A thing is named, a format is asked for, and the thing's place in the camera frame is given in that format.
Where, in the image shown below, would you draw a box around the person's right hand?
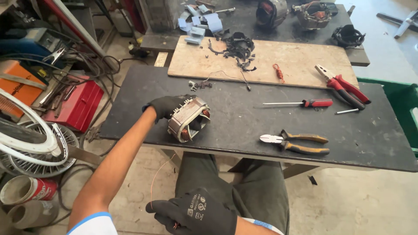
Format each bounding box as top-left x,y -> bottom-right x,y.
146,189 -> 238,235

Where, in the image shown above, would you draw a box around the person's left hand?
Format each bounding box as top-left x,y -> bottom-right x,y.
142,94 -> 197,124

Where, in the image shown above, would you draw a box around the thin copper wire strand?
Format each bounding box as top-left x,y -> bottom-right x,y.
150,154 -> 181,230

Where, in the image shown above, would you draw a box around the grey motor stator copper windings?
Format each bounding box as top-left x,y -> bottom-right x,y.
167,97 -> 211,143

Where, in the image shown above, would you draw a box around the small dark metal parts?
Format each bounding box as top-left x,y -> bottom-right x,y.
189,80 -> 213,92

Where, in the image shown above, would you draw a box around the white shirt sleeve blue trim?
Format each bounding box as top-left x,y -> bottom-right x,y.
67,212 -> 118,235

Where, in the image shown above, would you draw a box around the pile of black insulation scraps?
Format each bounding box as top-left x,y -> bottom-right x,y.
208,32 -> 257,72

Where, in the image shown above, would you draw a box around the pile of blue paper pieces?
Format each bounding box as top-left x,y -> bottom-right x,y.
177,4 -> 223,45

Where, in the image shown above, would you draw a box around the flat metal bar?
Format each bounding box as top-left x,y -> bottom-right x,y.
67,145 -> 103,165

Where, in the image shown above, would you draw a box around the grey-green trousers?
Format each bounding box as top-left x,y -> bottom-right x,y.
175,152 -> 290,235

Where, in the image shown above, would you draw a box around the white patterned shirt sleeve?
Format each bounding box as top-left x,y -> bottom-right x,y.
242,218 -> 285,235

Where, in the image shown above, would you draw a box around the red metal toolbox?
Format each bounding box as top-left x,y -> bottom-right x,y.
42,76 -> 105,133

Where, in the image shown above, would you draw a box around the dark round motor housing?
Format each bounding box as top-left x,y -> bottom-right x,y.
256,0 -> 288,29

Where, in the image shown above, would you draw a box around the wooden board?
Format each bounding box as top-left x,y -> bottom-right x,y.
167,35 -> 360,89

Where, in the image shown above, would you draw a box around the red tin can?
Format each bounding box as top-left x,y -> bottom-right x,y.
0,175 -> 59,205

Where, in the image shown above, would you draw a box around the grey pipe piece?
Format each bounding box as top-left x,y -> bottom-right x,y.
7,200 -> 59,230

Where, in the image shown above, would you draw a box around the red metal pole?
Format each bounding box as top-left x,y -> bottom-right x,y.
42,0 -> 118,71

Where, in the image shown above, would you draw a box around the yellow-black diagonal cutters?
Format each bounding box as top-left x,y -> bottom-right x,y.
260,129 -> 330,156

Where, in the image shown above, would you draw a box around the metal welding clamp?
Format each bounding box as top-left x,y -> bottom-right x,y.
42,47 -> 67,65

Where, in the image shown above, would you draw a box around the rusty motor stator with windings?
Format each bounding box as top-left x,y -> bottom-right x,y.
292,1 -> 339,31

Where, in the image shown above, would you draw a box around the orange welding machine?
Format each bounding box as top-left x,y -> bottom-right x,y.
0,60 -> 49,119

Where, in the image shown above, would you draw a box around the blue machine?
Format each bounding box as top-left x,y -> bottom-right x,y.
0,28 -> 66,61

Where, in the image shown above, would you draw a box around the grey fan blades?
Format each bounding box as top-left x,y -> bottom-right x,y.
376,8 -> 418,40

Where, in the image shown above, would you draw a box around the thin wire with black end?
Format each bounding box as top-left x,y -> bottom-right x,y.
202,70 -> 252,91

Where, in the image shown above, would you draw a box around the orange wire coil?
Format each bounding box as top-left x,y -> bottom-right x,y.
273,63 -> 285,84

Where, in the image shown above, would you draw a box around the tangle of black cables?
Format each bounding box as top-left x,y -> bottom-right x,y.
0,49 -> 147,98

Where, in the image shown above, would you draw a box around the black floor cable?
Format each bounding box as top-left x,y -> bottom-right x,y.
57,163 -> 95,212

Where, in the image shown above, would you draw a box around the wire fan grille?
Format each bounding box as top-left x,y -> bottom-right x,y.
0,121 -> 80,179

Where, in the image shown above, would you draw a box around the red-handled screwdriver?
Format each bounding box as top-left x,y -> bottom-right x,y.
263,99 -> 334,108

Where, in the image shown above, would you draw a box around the white fan guard ring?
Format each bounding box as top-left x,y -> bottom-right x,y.
0,88 -> 69,167

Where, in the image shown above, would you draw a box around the red-handled combination pliers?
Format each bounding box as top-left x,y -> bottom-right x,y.
315,64 -> 372,110

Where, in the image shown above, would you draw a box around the black plastic ring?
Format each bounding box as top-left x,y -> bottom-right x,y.
331,24 -> 366,48

